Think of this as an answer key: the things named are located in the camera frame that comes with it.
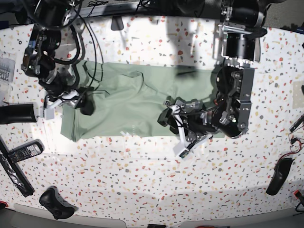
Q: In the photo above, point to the black game controller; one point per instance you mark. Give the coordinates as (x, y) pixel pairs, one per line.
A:
(56, 205)

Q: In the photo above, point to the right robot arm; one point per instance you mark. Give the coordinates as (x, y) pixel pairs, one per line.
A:
(59, 78)

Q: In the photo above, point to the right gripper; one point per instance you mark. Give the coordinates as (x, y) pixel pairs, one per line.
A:
(75, 98)

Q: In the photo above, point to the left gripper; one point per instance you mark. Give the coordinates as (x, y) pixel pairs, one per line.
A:
(188, 120)

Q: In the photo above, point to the terrazzo patterned table cloth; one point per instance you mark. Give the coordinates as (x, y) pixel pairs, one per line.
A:
(139, 180)

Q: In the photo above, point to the long black bar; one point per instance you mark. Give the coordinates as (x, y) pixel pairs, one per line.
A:
(14, 172)

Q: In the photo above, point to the clear plastic parts box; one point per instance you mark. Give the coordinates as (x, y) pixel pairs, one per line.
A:
(7, 67)

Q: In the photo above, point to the small red clip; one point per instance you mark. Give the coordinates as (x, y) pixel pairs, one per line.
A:
(297, 194)

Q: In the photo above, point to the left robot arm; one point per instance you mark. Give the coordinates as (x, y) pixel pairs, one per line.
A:
(240, 30)

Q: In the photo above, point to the black cylindrical handle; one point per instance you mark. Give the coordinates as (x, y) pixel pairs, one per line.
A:
(17, 113)

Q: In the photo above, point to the green T-shirt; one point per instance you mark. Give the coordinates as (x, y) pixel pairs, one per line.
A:
(128, 99)

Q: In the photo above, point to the black TV remote control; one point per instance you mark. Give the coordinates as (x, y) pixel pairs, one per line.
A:
(26, 151)

